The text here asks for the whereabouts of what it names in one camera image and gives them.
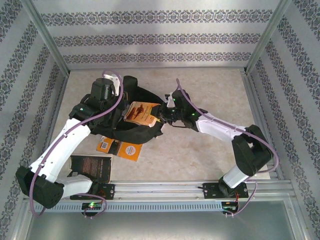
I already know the orange paperback book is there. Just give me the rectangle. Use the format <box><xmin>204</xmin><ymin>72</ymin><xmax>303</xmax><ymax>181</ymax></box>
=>
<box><xmin>123</xmin><ymin>101</ymin><xmax>162</xmax><ymax>128</ymax></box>

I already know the black backpack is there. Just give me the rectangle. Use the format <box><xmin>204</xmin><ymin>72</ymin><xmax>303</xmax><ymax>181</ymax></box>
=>
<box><xmin>71</xmin><ymin>74</ymin><xmax>166</xmax><ymax>145</ymax></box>

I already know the orange book with barcode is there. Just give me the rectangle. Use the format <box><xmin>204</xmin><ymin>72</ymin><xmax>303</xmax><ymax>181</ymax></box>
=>
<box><xmin>96</xmin><ymin>136</ymin><xmax>143</xmax><ymax>162</ymax></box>

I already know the black paperback book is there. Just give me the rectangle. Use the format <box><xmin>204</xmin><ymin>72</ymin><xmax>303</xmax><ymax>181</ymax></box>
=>
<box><xmin>69</xmin><ymin>154</ymin><xmax>114</xmax><ymax>183</ymax></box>

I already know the left controller board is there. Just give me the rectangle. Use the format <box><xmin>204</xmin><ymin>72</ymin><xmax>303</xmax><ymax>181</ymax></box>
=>
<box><xmin>81</xmin><ymin>202</ymin><xmax>103</xmax><ymax>210</ymax></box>

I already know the controller board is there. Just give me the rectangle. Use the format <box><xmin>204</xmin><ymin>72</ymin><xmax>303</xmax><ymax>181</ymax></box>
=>
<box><xmin>221</xmin><ymin>201</ymin><xmax>238</xmax><ymax>211</ymax></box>
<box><xmin>81</xmin><ymin>202</ymin><xmax>103</xmax><ymax>210</ymax></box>

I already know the right controller board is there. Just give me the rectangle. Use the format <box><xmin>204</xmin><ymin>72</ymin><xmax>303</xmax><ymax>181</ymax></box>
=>
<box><xmin>221</xmin><ymin>201</ymin><xmax>238</xmax><ymax>211</ymax></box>

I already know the aluminium back rail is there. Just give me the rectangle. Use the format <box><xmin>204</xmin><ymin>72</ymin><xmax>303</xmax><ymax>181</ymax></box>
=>
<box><xmin>67</xmin><ymin>65</ymin><xmax>248</xmax><ymax>73</ymax></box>

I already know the aluminium side rail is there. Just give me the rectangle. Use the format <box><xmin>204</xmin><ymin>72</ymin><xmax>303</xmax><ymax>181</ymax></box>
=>
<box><xmin>36</xmin><ymin>72</ymin><xmax>69</xmax><ymax>183</ymax></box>
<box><xmin>239</xmin><ymin>69</ymin><xmax>285</xmax><ymax>181</ymax></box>

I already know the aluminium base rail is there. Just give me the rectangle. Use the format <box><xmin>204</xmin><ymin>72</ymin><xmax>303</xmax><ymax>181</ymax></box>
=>
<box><xmin>24</xmin><ymin>181</ymin><xmax>293</xmax><ymax>201</ymax></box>

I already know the aluminium frame post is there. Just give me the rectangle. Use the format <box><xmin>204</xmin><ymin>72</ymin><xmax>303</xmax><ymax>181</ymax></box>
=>
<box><xmin>21</xmin><ymin>0</ymin><xmax>71</xmax><ymax>76</ymax></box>
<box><xmin>243</xmin><ymin>0</ymin><xmax>293</xmax><ymax>76</ymax></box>

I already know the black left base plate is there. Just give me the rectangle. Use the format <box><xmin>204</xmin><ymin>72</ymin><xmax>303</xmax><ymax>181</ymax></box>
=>
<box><xmin>71</xmin><ymin>183</ymin><xmax>116</xmax><ymax>201</ymax></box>

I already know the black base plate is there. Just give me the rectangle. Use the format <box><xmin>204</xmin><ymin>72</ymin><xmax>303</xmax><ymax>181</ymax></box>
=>
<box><xmin>202</xmin><ymin>181</ymin><xmax>248</xmax><ymax>200</ymax></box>
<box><xmin>71</xmin><ymin>183</ymin><xmax>116</xmax><ymax>201</ymax></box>

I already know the grey slotted cable duct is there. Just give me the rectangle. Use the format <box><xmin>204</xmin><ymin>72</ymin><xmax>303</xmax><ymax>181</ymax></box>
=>
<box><xmin>33</xmin><ymin>201</ymin><xmax>223</xmax><ymax>213</ymax></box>

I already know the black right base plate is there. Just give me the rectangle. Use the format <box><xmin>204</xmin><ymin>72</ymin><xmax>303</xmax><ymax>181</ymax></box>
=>
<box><xmin>202</xmin><ymin>181</ymin><xmax>248</xmax><ymax>200</ymax></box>

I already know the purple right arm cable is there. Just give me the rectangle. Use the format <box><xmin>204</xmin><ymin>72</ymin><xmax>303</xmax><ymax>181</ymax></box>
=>
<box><xmin>175</xmin><ymin>78</ymin><xmax>281</xmax><ymax>218</ymax></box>

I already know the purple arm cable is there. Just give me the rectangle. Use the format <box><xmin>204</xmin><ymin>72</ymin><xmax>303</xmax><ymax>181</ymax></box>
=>
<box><xmin>175</xmin><ymin>78</ymin><xmax>281</xmax><ymax>218</ymax></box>
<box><xmin>29</xmin><ymin>69</ymin><xmax>124</xmax><ymax>220</ymax></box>

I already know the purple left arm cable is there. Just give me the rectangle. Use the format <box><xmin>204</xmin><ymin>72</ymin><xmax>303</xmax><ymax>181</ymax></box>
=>
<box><xmin>29</xmin><ymin>69</ymin><xmax>124</xmax><ymax>220</ymax></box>

